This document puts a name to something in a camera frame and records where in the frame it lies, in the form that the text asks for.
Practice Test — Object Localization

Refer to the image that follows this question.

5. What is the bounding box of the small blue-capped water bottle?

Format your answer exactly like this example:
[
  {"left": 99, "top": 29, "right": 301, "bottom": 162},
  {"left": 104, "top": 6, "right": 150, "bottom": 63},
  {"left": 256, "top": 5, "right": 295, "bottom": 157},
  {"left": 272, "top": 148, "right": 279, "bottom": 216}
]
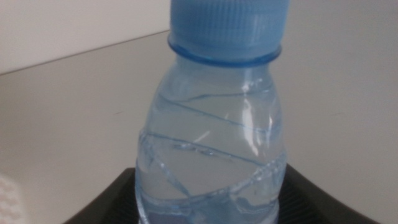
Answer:
[{"left": 134, "top": 0, "right": 290, "bottom": 224}]

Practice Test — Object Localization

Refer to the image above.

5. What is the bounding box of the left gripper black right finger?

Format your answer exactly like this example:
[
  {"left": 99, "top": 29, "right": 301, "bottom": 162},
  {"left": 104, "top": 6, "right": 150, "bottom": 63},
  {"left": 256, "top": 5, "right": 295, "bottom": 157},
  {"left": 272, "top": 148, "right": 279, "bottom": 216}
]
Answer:
[{"left": 277, "top": 164, "right": 382, "bottom": 224}]

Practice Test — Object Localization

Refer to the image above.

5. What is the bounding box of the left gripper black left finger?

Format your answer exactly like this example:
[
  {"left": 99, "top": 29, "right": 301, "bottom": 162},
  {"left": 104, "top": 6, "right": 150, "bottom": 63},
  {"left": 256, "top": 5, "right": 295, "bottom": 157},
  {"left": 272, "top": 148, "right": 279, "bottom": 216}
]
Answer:
[{"left": 63, "top": 167, "right": 140, "bottom": 224}]

